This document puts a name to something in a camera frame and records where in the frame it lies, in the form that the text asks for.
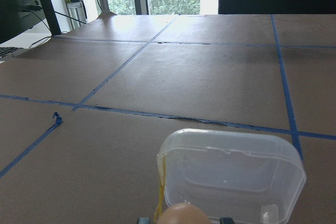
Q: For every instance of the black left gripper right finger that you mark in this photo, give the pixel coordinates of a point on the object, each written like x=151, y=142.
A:
x=226, y=220

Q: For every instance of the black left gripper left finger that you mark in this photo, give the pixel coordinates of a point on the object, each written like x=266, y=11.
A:
x=143, y=220

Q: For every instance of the brown egg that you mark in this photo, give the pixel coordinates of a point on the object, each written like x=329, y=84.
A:
x=183, y=213

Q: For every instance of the clear plastic box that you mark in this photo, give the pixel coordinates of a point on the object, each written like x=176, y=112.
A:
x=251, y=178

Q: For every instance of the black computer monitor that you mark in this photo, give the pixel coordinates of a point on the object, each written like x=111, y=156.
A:
x=18, y=16

